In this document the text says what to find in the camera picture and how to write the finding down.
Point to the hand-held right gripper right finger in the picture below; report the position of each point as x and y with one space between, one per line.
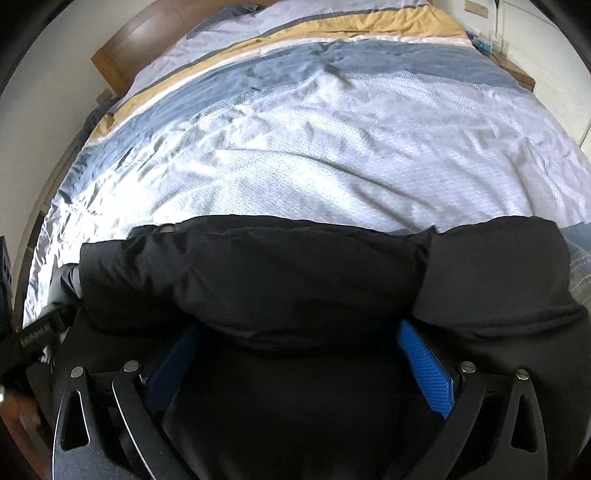
427 369

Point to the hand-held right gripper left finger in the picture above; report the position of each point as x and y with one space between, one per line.
171 367

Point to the black jacket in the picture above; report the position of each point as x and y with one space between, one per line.
277 277

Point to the dark blue crate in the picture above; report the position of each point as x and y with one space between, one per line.
5 265

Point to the striped bed quilt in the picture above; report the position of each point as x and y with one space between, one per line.
323 138

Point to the wooden headboard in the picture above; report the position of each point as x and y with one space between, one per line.
138 46

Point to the wooden nightstand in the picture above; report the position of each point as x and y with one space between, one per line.
515 69

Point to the white panelled wardrobe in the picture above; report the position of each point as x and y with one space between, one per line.
554 69

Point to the small blue box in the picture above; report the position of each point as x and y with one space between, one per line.
485 44

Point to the striped pillow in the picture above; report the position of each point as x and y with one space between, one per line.
300 16

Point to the wall socket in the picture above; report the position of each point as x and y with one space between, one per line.
104 97
476 8

